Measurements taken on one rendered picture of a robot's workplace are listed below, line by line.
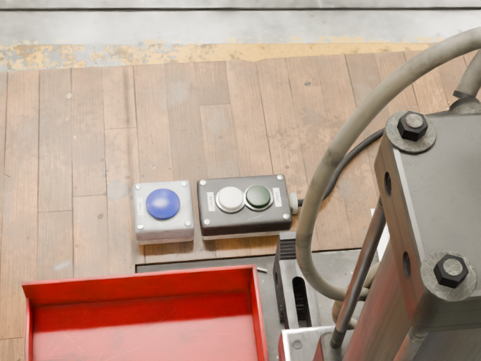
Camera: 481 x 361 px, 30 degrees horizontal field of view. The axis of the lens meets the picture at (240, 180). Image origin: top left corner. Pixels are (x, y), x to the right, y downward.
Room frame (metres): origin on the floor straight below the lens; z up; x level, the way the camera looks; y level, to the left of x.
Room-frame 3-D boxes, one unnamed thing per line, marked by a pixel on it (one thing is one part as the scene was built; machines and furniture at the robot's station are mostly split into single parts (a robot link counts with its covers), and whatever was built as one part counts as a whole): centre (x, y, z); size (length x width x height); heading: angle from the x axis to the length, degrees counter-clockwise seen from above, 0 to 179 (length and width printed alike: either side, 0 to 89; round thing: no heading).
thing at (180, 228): (0.54, 0.09, 0.90); 0.07 x 0.07 x 0.06; 11
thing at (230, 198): (0.55, 0.01, 0.93); 0.03 x 0.03 x 0.02
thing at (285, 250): (0.45, -0.07, 0.95); 0.06 x 0.03 x 0.09; 11
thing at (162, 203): (0.54, 0.09, 0.93); 0.04 x 0.04 x 0.02
